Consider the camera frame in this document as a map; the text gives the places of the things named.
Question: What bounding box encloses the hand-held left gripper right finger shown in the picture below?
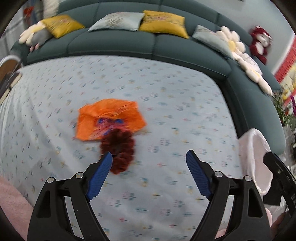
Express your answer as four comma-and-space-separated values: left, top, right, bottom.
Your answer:
186, 149, 272, 241

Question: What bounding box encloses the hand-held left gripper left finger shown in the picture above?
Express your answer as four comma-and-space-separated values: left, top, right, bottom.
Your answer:
27, 152, 113, 241

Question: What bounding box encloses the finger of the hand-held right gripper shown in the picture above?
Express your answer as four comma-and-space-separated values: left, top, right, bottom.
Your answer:
263, 152, 296, 202

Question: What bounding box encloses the white pink cloth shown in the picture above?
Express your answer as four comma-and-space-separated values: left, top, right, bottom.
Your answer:
238, 128, 273, 195

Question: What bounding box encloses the dark red fuzzy scrunchie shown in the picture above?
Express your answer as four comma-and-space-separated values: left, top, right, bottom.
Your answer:
100, 129, 136, 175

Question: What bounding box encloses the orange plastic bag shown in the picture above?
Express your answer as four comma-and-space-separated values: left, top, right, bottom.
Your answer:
76, 98, 148, 141

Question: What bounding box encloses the person's right hand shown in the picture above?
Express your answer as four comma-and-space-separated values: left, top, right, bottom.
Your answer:
269, 212, 288, 241

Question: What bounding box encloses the green potted plant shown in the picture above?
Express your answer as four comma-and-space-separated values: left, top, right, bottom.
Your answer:
272, 91, 296, 130

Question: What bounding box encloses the floral printed tablecloth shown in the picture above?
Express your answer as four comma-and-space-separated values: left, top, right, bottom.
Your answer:
0, 56, 243, 241

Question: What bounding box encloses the pink fluffy rug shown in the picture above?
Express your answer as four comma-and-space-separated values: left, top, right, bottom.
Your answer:
0, 175, 273, 241

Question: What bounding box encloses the white flower cushion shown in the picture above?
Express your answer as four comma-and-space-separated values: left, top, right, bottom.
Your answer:
246, 70, 273, 95
216, 26, 246, 61

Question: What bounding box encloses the pale pink flower cushion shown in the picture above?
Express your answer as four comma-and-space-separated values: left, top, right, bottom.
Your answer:
238, 53, 263, 77

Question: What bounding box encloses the red teddy bear plush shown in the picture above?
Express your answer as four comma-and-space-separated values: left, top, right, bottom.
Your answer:
249, 26, 273, 65

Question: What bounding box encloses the brown wooden furniture piece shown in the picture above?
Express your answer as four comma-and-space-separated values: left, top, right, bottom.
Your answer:
0, 56, 23, 105

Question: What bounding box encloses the light grey embroidered cushion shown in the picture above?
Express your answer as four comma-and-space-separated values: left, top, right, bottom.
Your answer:
87, 12, 145, 32
192, 25, 234, 58

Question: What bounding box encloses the grey plush toy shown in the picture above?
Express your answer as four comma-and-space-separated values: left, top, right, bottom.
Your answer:
19, 21, 52, 52

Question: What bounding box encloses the yellow embroidered cushion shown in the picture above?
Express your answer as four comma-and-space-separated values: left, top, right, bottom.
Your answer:
139, 10, 190, 39
41, 15, 86, 39

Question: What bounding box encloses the blue strap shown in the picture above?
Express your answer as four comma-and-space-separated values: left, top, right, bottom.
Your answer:
97, 118, 124, 126

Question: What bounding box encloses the red wall decoration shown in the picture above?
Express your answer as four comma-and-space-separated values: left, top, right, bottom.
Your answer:
274, 39, 296, 84

